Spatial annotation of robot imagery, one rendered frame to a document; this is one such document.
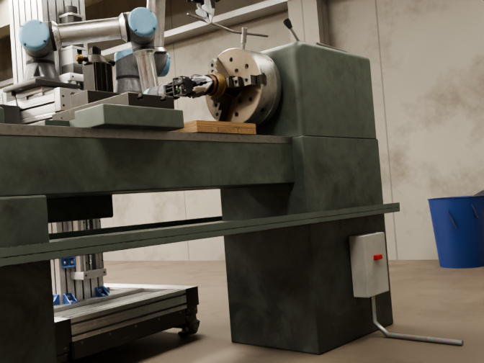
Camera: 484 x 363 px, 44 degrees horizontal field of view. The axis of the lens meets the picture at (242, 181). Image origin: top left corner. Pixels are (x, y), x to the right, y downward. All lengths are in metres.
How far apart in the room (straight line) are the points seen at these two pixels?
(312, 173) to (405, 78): 3.10
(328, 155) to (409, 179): 2.88
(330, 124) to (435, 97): 2.82
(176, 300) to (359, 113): 1.19
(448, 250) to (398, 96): 1.47
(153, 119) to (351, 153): 1.11
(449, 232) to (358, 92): 2.14
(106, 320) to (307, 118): 1.15
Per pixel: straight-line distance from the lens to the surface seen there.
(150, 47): 2.61
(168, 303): 2.77
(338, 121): 2.58
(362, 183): 2.69
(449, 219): 4.65
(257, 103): 2.31
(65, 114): 2.07
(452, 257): 4.70
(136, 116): 1.76
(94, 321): 2.47
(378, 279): 2.63
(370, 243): 2.58
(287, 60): 2.43
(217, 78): 2.30
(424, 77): 5.33
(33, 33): 2.47
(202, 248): 6.52
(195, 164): 1.97
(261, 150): 2.23
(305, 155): 2.35
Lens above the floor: 0.63
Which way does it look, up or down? 2 degrees up
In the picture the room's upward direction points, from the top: 4 degrees counter-clockwise
